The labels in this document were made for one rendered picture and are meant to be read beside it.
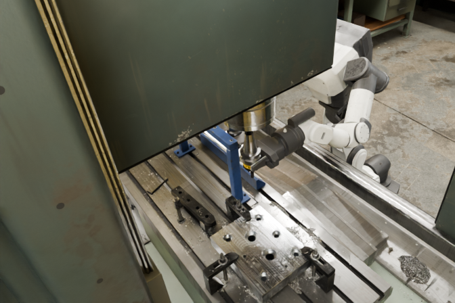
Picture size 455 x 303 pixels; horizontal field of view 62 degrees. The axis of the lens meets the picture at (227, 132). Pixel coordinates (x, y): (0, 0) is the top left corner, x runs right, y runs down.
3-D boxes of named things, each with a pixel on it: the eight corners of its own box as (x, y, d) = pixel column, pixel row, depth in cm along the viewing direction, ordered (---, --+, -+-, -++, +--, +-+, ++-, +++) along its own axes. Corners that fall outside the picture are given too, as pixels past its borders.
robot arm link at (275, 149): (247, 134, 122) (275, 118, 127) (249, 156, 128) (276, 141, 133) (273, 153, 113) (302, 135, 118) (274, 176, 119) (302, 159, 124)
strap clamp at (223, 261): (236, 266, 137) (233, 241, 128) (242, 273, 134) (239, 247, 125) (206, 288, 131) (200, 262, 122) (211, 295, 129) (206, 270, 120)
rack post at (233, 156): (243, 191, 165) (237, 138, 147) (250, 199, 162) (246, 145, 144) (224, 203, 161) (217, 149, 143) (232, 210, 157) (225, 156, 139)
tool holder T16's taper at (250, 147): (240, 149, 117) (237, 132, 113) (250, 143, 119) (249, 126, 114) (249, 157, 114) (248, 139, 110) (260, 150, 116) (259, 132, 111)
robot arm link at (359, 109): (342, 150, 154) (353, 101, 160) (372, 150, 144) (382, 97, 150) (326, 138, 147) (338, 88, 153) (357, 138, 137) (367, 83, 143)
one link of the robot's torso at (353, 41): (335, 59, 204) (320, 5, 178) (391, 82, 181) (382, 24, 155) (298, 97, 199) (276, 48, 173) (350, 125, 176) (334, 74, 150)
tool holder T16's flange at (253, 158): (236, 155, 118) (235, 149, 117) (251, 147, 121) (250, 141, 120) (249, 166, 114) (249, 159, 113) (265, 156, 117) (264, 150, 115)
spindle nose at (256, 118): (210, 111, 112) (205, 76, 104) (257, 95, 117) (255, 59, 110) (237, 140, 100) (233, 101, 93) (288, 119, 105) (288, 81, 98)
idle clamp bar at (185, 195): (181, 195, 167) (179, 184, 163) (219, 229, 150) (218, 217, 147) (172, 201, 165) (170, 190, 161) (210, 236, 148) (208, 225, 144)
